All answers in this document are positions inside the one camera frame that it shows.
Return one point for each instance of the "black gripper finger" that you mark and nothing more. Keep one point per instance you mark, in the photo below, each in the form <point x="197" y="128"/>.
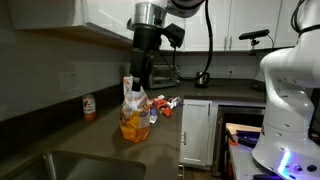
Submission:
<point x="136" y="85"/>

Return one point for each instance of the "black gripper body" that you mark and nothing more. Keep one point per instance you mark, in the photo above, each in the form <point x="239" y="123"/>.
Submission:
<point x="145" y="40"/>

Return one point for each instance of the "large orange snack packet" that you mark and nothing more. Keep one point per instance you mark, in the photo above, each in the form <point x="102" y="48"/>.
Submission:
<point x="135" y="123"/>

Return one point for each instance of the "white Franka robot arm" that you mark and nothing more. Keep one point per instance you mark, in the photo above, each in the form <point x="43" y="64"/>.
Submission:
<point x="286" y="100"/>

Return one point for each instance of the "purple white small snack packet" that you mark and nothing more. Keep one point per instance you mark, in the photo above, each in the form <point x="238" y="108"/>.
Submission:
<point x="153" y="116"/>

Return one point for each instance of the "dark under-counter appliance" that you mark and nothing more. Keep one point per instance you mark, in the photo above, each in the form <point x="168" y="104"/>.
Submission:
<point x="240" y="115"/>

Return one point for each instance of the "silver toaster oven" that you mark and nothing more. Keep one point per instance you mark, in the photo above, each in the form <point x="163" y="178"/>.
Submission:
<point x="164" y="76"/>

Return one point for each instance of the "red can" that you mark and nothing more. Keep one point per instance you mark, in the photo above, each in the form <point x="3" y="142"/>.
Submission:
<point x="89" y="108"/>

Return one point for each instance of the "white lower cabinet door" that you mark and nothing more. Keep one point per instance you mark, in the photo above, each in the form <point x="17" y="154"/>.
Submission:
<point x="196" y="133"/>

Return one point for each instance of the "white upper cabinet long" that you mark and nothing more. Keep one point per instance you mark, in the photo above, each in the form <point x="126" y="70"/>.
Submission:
<point x="66" y="13"/>

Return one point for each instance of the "steel kitchen sink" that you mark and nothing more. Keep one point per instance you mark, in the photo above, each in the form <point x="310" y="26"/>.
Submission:
<point x="83" y="166"/>

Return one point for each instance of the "wooden board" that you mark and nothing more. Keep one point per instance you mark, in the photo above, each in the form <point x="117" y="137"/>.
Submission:
<point x="243" y="127"/>

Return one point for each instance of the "perforated metal robot table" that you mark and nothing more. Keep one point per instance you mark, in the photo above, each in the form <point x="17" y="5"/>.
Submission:
<point x="243" y="163"/>

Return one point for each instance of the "large white wall plate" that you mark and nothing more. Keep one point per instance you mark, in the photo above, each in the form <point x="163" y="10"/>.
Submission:
<point x="68" y="81"/>

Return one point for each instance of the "small white wall outlet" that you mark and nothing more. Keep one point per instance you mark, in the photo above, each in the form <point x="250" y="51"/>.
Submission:
<point x="230" y="70"/>

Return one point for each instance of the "black camera on tripod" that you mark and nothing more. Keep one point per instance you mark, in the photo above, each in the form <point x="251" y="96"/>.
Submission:
<point x="254" y="34"/>

